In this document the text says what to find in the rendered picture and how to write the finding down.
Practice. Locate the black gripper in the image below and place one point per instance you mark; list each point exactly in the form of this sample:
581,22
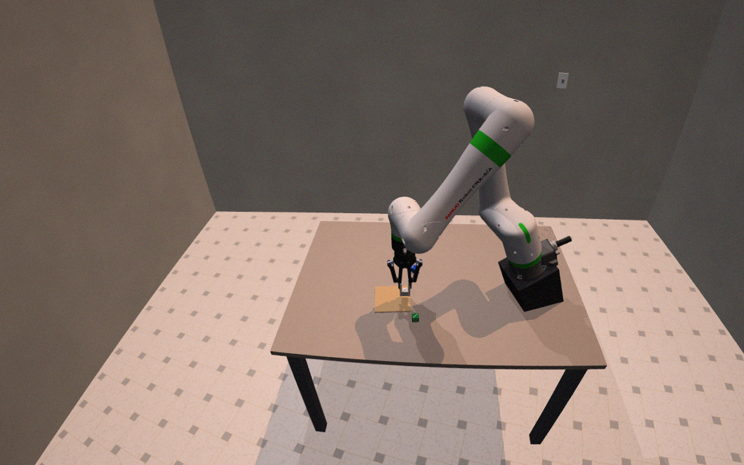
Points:
404,261

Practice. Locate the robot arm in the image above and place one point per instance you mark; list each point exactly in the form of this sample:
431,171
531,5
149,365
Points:
499,125

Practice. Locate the orange mat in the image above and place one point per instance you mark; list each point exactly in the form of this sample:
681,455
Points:
388,299

